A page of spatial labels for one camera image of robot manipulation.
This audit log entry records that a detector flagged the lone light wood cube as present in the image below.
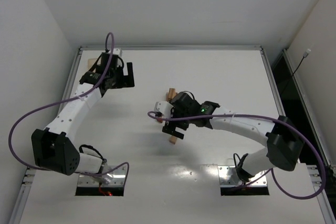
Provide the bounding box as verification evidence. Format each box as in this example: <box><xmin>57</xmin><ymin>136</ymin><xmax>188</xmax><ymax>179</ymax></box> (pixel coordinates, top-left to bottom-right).
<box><xmin>169</xmin><ymin>136</ymin><xmax>177</xmax><ymax>144</ymax></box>

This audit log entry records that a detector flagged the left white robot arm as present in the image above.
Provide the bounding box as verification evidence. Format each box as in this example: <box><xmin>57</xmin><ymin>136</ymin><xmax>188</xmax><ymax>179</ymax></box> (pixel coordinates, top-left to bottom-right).
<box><xmin>31</xmin><ymin>49</ymin><xmax>135</xmax><ymax>175</ymax></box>

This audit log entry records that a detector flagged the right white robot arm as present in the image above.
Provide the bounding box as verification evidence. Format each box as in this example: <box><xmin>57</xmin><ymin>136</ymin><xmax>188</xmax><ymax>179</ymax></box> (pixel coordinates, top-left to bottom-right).
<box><xmin>154</xmin><ymin>92</ymin><xmax>304</xmax><ymax>183</ymax></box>

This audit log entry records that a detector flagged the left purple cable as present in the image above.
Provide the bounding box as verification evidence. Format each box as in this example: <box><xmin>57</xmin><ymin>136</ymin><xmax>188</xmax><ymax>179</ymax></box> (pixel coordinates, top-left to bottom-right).
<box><xmin>7</xmin><ymin>32</ymin><xmax>130</xmax><ymax>180</ymax></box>

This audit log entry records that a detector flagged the purple cable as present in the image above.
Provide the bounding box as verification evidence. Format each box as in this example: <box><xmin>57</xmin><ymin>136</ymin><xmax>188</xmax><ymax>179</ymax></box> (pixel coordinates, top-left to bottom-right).
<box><xmin>7</xmin><ymin>32</ymin><xmax>130</xmax><ymax>180</ymax></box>
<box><xmin>147</xmin><ymin>111</ymin><xmax>328</xmax><ymax>200</ymax></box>

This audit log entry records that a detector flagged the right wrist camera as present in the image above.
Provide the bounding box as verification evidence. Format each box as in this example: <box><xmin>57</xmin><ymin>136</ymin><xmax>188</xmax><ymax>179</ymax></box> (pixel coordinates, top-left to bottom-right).
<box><xmin>154</xmin><ymin>101</ymin><xmax>174</xmax><ymax>118</ymax></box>

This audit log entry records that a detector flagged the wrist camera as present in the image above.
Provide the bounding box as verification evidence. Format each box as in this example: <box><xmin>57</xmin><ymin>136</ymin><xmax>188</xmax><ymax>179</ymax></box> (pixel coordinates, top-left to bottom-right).
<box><xmin>112</xmin><ymin>48</ymin><xmax>122</xmax><ymax>58</ymax></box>
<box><xmin>154</xmin><ymin>101</ymin><xmax>174</xmax><ymax>118</ymax></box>

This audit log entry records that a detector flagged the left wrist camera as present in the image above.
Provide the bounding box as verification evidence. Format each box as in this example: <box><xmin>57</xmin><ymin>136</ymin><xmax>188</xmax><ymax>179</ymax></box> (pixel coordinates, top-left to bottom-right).
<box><xmin>112</xmin><ymin>48</ymin><xmax>122</xmax><ymax>58</ymax></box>

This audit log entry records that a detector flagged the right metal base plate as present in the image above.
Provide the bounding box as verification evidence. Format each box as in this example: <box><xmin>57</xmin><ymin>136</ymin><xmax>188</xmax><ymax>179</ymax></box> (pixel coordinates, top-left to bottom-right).
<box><xmin>217</xmin><ymin>166</ymin><xmax>267</xmax><ymax>189</ymax></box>

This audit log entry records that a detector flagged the metal base plate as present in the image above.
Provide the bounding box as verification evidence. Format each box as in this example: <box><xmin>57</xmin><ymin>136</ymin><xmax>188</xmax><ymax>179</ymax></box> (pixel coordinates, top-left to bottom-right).
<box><xmin>77</xmin><ymin>165</ymin><xmax>128</xmax><ymax>187</ymax></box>
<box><xmin>217</xmin><ymin>166</ymin><xmax>267</xmax><ymax>189</ymax></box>

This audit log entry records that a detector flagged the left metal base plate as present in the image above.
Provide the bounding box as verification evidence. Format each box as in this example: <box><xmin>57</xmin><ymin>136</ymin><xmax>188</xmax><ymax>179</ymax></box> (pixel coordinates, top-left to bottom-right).
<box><xmin>77</xmin><ymin>165</ymin><xmax>128</xmax><ymax>187</ymax></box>

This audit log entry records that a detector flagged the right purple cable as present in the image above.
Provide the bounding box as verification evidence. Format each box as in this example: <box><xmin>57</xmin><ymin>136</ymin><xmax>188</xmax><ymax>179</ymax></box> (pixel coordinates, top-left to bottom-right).
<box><xmin>147</xmin><ymin>111</ymin><xmax>328</xmax><ymax>200</ymax></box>

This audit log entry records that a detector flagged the black wall cable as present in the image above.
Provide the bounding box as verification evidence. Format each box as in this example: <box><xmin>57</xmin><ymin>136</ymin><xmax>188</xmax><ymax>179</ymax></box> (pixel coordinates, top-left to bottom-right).
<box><xmin>278</xmin><ymin>48</ymin><xmax>312</xmax><ymax>96</ymax></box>

